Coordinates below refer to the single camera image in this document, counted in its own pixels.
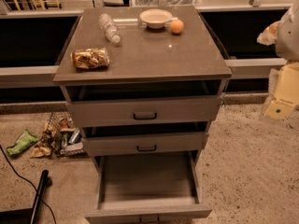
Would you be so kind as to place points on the crumpled tan wrapper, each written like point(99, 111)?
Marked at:
point(39, 152)

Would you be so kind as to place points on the clear plastic bin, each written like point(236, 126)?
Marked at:
point(155, 3)

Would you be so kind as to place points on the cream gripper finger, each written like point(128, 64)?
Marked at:
point(269, 35)
point(284, 93)

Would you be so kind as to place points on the white bowl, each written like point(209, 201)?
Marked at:
point(155, 18)

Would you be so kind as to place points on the grey metal railing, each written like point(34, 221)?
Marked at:
point(42, 76)

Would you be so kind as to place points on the green snack bag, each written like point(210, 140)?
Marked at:
point(24, 141)

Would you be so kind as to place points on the orange gold can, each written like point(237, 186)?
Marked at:
point(87, 59)

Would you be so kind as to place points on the grey drawer cabinet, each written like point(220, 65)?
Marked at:
point(147, 64)

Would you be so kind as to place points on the wire basket with snacks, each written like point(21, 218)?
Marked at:
point(65, 141)

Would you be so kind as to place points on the clear plastic water bottle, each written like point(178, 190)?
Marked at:
point(110, 28)

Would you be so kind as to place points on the grey drawer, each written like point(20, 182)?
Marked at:
point(149, 143)
point(147, 189)
point(143, 111)

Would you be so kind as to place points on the bottom grey drawer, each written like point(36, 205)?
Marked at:
point(147, 189)

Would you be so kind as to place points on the top grey drawer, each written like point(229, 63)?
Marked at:
point(143, 111)

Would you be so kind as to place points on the orange fruit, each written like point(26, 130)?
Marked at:
point(176, 26)

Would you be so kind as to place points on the middle grey drawer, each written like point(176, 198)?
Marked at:
point(149, 143)

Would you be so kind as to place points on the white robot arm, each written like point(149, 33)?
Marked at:
point(284, 35)

